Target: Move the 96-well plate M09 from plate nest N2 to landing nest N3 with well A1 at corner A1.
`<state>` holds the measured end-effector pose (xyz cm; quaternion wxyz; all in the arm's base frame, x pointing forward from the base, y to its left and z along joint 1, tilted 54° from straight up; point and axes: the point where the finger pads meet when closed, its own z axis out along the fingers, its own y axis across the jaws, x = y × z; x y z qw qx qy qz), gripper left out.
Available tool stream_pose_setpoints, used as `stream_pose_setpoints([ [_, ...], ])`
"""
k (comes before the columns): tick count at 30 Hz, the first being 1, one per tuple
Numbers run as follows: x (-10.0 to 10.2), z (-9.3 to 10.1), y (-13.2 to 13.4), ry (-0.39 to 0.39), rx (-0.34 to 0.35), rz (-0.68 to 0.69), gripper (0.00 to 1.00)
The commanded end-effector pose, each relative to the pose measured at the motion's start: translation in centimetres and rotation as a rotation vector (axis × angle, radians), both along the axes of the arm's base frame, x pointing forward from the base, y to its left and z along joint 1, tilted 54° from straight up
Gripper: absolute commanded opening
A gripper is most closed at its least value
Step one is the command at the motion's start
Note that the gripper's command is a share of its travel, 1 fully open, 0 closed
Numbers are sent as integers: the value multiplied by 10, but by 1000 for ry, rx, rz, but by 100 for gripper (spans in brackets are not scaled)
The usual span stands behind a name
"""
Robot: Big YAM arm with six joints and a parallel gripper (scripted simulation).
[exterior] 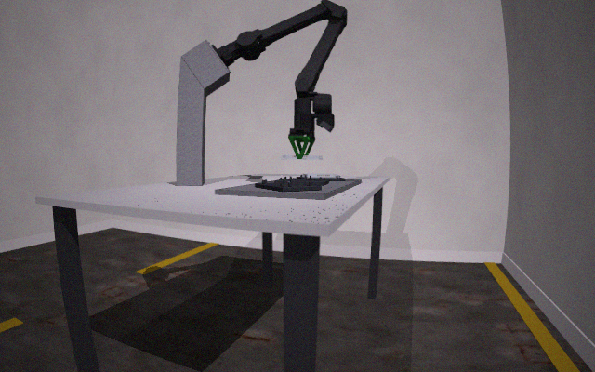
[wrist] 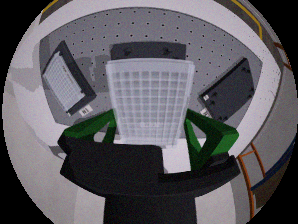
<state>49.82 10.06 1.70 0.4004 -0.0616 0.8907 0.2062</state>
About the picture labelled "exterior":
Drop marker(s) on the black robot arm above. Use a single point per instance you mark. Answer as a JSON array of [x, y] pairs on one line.
[[322, 103]]

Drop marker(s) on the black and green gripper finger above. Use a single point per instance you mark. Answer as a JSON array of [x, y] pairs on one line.
[[306, 141], [311, 141]]

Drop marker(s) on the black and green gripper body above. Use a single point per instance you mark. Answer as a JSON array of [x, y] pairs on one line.
[[297, 131]]

